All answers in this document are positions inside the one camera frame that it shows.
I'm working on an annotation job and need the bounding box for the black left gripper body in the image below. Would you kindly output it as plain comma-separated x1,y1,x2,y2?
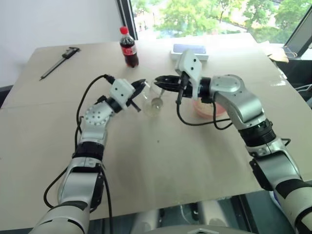
130,81,144,103

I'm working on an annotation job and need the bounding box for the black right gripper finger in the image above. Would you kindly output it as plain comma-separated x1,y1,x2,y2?
155,75,182,83
157,82,181,93

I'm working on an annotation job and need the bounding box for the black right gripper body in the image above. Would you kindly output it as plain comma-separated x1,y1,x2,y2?
179,74,196,98

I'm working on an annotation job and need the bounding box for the clear glass mug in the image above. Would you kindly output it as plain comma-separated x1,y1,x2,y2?
142,79,167,119

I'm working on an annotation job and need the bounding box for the pink bowl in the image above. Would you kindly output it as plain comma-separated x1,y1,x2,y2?
191,97,228,120

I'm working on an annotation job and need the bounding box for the white and blue phone box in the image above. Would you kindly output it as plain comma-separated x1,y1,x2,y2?
169,43,210,62

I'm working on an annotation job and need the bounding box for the cola bottle with red cap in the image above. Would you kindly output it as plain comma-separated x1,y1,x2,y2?
119,26,140,68

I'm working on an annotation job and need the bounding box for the brown cardboard table cover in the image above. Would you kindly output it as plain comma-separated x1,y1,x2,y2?
0,33,312,218

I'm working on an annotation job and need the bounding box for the black vernier caliper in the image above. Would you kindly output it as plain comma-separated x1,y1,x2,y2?
39,46,82,81

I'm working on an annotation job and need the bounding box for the small brown cardboard box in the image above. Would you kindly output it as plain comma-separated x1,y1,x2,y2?
267,47,291,63

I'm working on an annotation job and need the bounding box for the silver rounded robot leg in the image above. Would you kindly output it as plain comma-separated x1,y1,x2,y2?
133,208,173,234
196,199,234,231

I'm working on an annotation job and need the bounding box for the black monitor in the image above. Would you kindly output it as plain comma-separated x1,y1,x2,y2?
283,7,312,59

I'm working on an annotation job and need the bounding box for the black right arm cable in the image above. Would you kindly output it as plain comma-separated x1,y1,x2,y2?
175,74,234,130

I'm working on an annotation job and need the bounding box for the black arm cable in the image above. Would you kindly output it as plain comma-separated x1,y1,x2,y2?
175,74,234,130
43,74,116,222

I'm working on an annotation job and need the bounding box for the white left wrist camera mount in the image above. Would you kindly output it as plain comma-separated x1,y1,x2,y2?
109,78,136,110

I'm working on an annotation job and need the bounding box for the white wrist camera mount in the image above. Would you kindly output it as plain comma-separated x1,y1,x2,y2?
175,50,202,99
109,78,136,110

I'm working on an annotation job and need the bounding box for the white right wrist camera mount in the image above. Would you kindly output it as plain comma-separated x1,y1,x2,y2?
175,50,202,99

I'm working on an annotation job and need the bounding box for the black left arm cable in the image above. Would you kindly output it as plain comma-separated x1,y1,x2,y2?
43,74,116,222

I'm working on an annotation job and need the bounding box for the black window frame post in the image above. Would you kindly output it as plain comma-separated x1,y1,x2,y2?
116,0,139,41

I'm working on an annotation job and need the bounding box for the white cable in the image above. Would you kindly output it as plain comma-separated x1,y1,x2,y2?
295,83,312,93

